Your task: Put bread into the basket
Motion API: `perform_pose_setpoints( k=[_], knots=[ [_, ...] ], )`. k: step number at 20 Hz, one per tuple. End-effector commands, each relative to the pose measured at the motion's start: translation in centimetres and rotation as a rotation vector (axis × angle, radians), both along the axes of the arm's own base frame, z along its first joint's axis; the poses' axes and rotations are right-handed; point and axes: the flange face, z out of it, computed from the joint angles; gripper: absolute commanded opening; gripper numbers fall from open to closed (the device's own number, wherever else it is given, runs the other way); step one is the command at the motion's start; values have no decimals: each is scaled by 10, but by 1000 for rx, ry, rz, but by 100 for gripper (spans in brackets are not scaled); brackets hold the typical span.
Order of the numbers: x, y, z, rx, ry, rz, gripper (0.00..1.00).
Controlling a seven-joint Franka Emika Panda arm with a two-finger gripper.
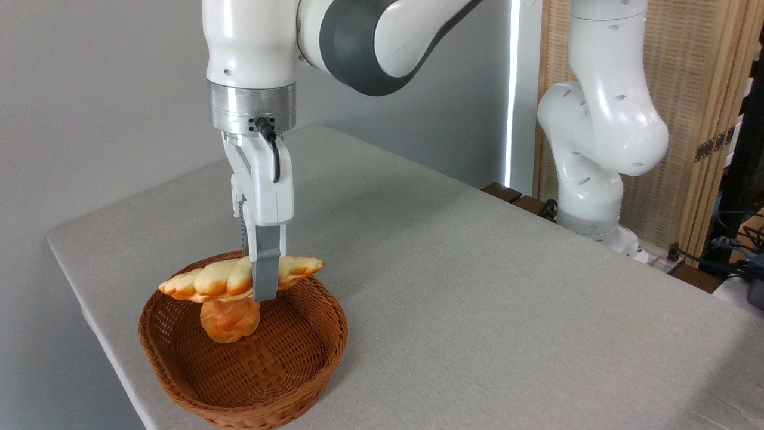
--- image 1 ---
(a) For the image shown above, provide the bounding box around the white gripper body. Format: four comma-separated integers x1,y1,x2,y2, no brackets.
221,131,295,228

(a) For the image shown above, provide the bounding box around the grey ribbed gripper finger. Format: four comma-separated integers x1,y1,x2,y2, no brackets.
248,223,288,303
231,195,252,258

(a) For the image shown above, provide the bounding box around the long braided bread loaf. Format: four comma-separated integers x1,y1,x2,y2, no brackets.
158,255,325,305

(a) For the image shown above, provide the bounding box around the round orange knotted bread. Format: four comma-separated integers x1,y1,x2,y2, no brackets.
199,297,262,345

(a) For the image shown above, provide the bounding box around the brown wicker basket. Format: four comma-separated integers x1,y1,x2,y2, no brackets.
138,250,349,430

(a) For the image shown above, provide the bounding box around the grey tablecloth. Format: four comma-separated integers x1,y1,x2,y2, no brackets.
46,125,764,430

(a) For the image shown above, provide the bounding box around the dark brown wooden block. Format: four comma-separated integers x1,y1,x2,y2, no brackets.
512,195,558,223
481,182,523,204
666,262,725,294

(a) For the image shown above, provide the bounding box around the dark metal screen hinge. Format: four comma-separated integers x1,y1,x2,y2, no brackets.
694,126,737,164

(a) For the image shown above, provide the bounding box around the black vertical stand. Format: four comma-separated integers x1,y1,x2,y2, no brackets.
709,24,764,266

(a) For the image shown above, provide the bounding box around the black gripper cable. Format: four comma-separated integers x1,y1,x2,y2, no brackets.
255,116,282,184

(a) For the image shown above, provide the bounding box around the black cable bundle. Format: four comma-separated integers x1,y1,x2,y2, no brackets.
667,209,764,282

